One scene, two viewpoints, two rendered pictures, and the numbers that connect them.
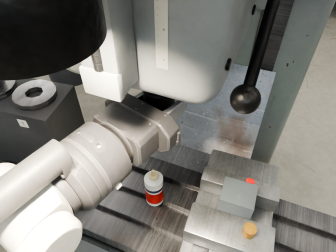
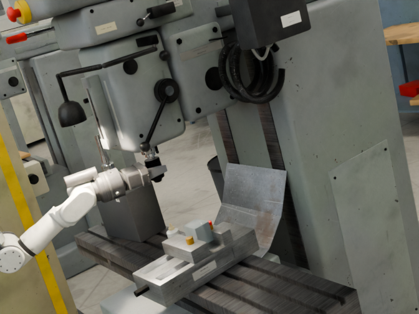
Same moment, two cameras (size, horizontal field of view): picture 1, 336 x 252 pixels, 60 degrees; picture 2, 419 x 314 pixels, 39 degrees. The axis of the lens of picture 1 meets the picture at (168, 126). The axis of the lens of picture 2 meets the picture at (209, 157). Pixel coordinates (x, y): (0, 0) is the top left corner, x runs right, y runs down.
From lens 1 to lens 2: 1.51 m
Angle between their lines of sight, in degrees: 43
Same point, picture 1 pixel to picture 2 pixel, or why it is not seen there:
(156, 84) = (123, 145)
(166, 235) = not seen: hidden behind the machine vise
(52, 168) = (89, 173)
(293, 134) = not seen: outside the picture
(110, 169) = (111, 181)
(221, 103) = (259, 200)
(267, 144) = (314, 247)
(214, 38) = (128, 126)
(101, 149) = (110, 174)
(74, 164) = (98, 176)
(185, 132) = not seen: hidden behind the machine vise
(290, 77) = (296, 174)
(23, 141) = (118, 215)
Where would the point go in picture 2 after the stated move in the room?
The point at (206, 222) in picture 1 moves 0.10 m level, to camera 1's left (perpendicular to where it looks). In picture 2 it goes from (174, 240) to (148, 239)
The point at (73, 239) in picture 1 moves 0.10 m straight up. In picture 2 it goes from (90, 199) to (78, 166)
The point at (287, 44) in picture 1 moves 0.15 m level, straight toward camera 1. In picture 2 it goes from (283, 147) to (246, 165)
